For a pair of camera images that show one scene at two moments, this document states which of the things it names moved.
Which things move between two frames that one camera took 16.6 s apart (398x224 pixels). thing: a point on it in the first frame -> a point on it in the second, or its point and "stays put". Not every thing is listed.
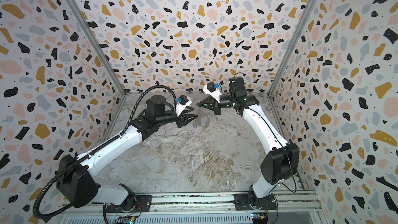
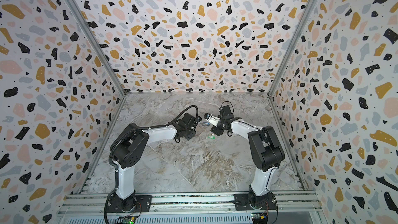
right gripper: x=217 y=105 -> x=218 y=127
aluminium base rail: x=202 y=209 stays put
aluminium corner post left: x=98 y=46 stays put
